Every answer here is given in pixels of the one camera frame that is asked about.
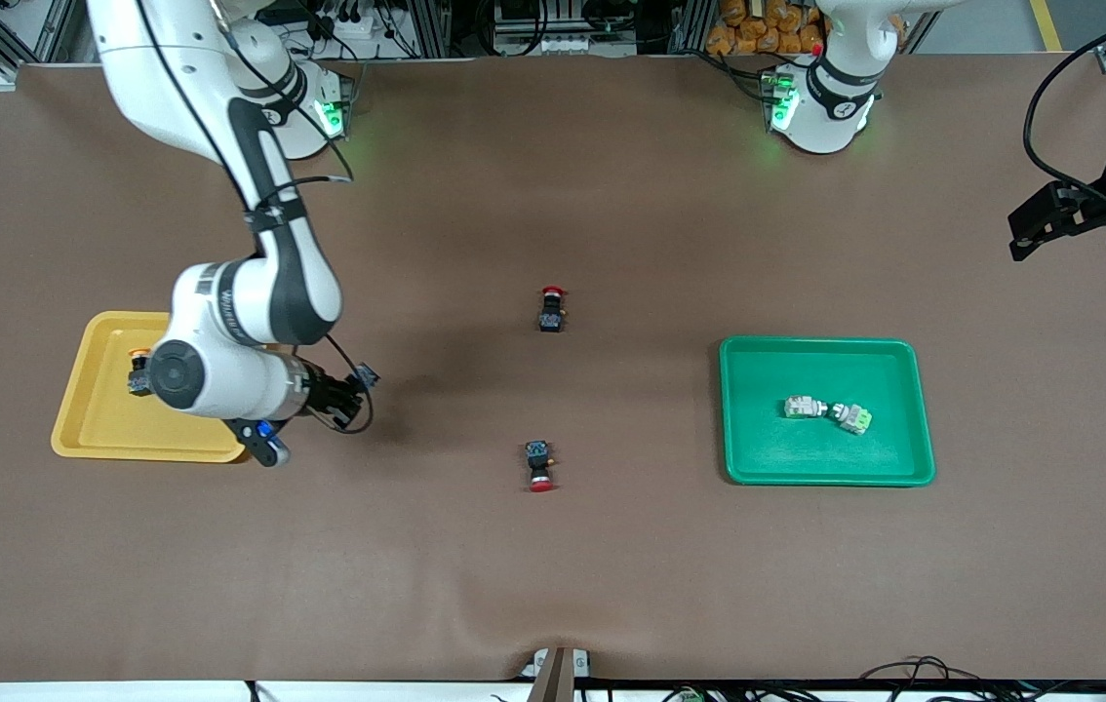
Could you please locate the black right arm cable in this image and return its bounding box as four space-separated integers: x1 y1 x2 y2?
132 0 375 436

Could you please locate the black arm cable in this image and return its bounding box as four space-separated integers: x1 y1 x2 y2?
1022 5 1106 212
132 0 375 436

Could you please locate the bag of orange snacks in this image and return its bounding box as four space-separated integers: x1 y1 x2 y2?
706 0 824 57

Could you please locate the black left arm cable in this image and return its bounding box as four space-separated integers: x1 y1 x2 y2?
1022 5 1106 212

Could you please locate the brown table mat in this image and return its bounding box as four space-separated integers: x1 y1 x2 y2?
0 54 1106 683

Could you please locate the white power strip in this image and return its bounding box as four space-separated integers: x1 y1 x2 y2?
317 10 390 42

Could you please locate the black cable bundle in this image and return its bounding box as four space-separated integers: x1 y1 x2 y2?
855 655 1106 702

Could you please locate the yellow plastic tray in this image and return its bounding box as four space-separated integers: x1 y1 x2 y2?
51 311 271 463

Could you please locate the green plastic tray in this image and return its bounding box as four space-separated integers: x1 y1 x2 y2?
719 335 936 487

